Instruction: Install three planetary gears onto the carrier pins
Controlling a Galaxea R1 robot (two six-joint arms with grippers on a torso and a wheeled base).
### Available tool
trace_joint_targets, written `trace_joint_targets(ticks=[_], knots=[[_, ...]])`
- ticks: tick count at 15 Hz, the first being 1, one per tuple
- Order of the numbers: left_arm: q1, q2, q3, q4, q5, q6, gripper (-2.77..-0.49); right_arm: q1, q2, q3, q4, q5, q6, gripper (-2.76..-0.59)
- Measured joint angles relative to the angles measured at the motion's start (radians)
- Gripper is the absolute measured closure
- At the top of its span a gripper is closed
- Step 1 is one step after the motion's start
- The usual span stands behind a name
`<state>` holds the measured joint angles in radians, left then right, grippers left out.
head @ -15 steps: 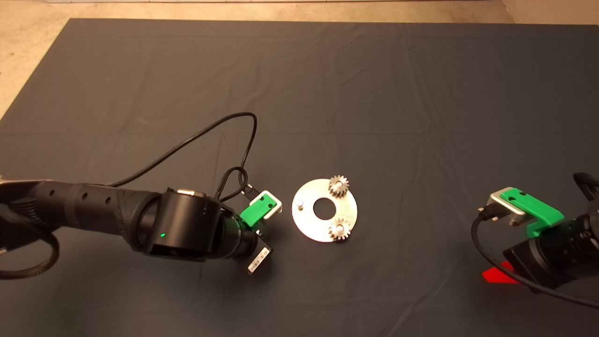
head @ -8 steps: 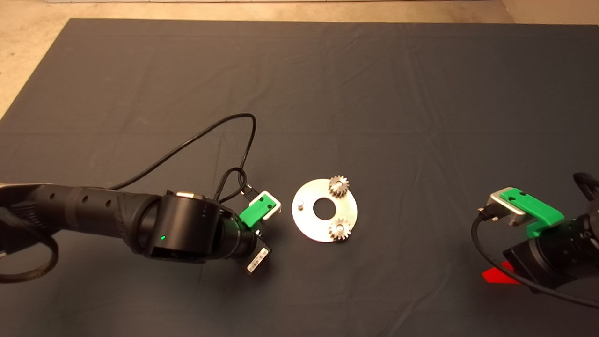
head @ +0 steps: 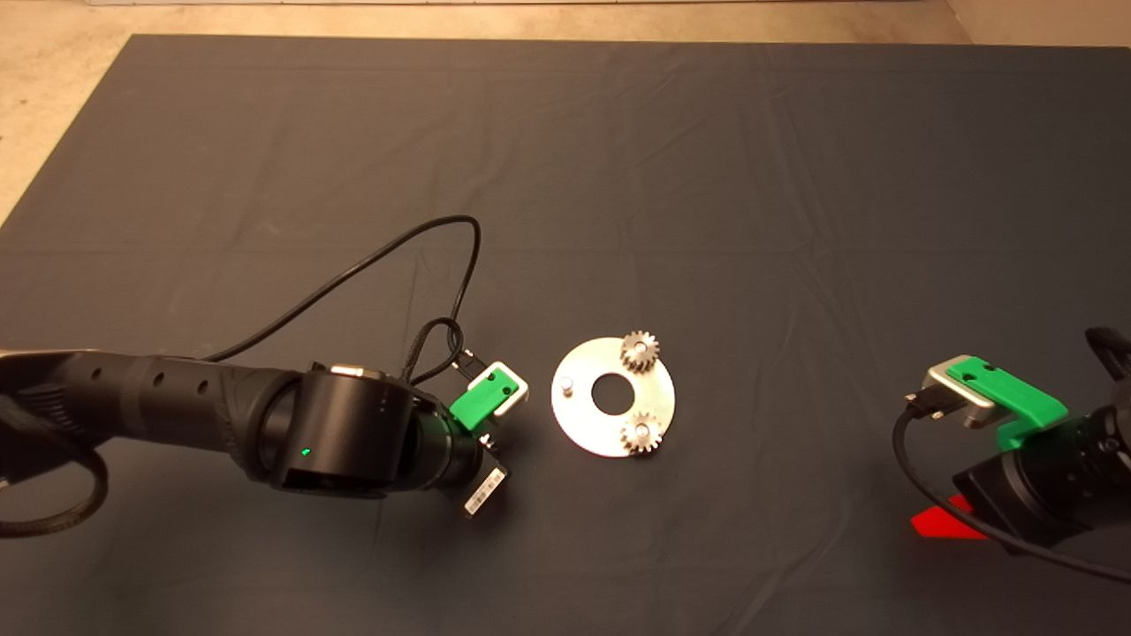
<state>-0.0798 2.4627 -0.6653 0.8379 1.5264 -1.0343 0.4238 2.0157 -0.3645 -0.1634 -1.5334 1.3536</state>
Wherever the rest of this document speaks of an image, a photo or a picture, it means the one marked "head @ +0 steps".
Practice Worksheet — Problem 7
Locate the green left camera mount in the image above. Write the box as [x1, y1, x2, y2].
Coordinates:
[449, 367, 515, 435]

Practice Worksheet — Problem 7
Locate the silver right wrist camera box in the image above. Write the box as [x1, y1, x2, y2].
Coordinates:
[921, 356, 1001, 432]

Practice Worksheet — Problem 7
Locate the steel planetary gear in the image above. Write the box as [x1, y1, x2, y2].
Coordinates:
[619, 330, 661, 374]
[620, 412, 664, 457]

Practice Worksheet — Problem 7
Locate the black left camera cable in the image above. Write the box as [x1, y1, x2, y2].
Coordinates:
[203, 215, 483, 387]

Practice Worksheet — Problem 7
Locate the black camera cable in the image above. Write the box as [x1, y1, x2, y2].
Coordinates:
[892, 395, 1131, 586]
[203, 215, 483, 387]

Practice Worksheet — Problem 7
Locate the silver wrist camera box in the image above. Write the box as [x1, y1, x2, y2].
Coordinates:
[921, 356, 1001, 432]
[464, 360, 531, 418]

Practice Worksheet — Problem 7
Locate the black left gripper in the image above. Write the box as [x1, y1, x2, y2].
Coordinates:
[452, 431, 512, 521]

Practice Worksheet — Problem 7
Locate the round metal carrier plate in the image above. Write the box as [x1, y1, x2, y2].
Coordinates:
[550, 337, 677, 458]

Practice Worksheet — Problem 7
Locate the green right camera mount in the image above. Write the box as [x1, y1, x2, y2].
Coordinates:
[945, 355, 1069, 450]

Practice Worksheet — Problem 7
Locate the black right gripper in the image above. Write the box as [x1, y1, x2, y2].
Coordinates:
[910, 437, 1083, 554]

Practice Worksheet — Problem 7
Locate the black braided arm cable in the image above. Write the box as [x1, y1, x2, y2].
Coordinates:
[0, 424, 110, 539]

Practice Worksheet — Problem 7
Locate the black right camera cable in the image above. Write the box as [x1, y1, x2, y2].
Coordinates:
[892, 395, 1131, 586]

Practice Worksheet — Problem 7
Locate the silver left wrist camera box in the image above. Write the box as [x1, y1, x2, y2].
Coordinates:
[464, 360, 531, 418]

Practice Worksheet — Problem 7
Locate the dark grey table cloth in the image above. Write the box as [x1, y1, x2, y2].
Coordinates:
[0, 34, 1131, 636]

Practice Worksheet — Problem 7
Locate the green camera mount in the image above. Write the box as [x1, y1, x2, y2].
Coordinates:
[449, 367, 515, 435]
[945, 355, 1069, 450]

